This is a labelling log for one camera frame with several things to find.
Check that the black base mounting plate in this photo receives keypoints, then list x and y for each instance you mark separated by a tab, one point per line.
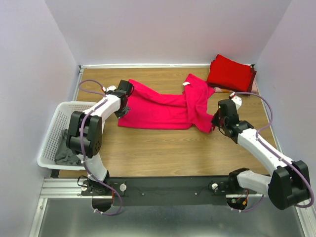
165	191

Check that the aluminium frame rail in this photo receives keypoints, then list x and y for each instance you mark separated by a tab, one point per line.
60	188

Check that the grey t shirt in basket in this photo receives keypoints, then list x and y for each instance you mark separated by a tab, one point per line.
64	155

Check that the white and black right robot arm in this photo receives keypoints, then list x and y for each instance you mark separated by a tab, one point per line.
288	183

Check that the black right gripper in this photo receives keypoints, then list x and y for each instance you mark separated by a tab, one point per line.
214	120

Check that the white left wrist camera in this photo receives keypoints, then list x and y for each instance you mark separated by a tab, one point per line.
108	90

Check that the white plastic laundry basket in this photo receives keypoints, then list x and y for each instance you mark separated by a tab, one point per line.
59	122

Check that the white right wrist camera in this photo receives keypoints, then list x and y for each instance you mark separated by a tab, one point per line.
236	99

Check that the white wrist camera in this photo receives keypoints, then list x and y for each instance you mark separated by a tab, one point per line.
108	90
236	99

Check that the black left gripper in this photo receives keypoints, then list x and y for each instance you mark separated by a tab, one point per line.
120	114

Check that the folded light pink t shirt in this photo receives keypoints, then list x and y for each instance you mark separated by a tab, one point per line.
222	90

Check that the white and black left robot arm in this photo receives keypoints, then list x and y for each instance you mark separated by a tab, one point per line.
84	137

